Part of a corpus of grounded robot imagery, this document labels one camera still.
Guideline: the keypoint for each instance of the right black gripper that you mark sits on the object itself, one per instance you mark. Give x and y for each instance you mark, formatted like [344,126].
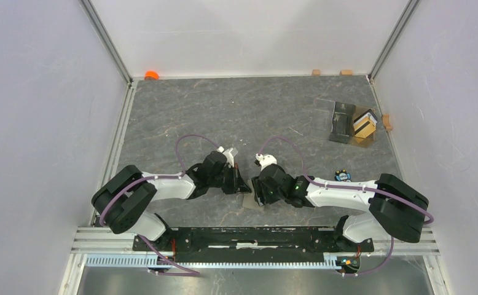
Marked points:
[258,187]

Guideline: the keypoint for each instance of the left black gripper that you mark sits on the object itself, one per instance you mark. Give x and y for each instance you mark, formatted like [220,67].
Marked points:
[238,184]

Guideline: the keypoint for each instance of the olive card holder wallet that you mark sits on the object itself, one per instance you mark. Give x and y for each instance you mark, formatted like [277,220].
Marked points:
[250,202]

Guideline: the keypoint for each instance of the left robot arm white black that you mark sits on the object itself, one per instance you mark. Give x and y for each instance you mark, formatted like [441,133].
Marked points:
[123,200]

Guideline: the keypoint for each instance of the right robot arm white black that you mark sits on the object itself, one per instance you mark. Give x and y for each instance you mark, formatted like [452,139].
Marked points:
[388,206]

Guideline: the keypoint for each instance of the silver credit card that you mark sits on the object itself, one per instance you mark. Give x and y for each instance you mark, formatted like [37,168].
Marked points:
[365,125]

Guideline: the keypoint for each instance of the black blue owl sticker toy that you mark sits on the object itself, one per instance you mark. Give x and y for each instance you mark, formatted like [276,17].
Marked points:
[342,176]

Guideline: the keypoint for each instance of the clear three-compartment plastic box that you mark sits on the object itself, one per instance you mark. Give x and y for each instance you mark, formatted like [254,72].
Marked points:
[333,121]

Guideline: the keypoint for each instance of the wooden block middle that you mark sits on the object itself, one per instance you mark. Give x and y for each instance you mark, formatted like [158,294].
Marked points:
[346,72]

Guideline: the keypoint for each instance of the orange round cap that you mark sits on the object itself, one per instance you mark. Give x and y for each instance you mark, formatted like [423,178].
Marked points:
[151,75]

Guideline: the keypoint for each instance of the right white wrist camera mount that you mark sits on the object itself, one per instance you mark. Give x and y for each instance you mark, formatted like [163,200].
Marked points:
[265,160]

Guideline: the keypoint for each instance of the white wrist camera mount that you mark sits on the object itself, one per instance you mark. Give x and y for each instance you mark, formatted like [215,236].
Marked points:
[229,153]
[265,160]

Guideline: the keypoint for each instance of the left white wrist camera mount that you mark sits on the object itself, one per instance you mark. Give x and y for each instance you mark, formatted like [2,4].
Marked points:
[229,153]

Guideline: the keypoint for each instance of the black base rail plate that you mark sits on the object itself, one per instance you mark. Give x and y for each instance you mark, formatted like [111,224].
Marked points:
[256,244]

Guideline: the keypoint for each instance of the white slotted cable duct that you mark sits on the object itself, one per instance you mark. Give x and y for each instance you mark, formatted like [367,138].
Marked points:
[153,261]

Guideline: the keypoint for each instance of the wooden block right wall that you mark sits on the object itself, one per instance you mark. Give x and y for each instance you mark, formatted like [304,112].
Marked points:
[386,122]

